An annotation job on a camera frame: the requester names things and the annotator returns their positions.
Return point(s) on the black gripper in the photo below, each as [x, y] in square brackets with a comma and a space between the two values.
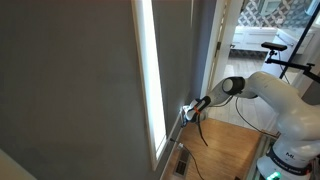
[189, 114]

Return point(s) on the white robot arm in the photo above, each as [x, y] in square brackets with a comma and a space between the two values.
[290, 157]

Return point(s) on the floor air vent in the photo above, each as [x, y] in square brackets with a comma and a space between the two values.
[182, 163]

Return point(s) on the white bathroom cabinet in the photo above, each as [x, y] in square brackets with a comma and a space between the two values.
[251, 38]

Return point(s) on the white wall outlet with plug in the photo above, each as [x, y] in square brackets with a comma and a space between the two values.
[179, 144]

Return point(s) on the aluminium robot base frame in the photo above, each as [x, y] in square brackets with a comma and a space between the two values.
[265, 142]

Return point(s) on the white door frame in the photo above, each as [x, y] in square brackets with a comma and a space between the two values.
[223, 27]

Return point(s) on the white window frame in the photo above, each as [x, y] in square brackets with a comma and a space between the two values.
[150, 75]

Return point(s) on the black camera on stand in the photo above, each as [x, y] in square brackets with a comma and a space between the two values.
[285, 52]

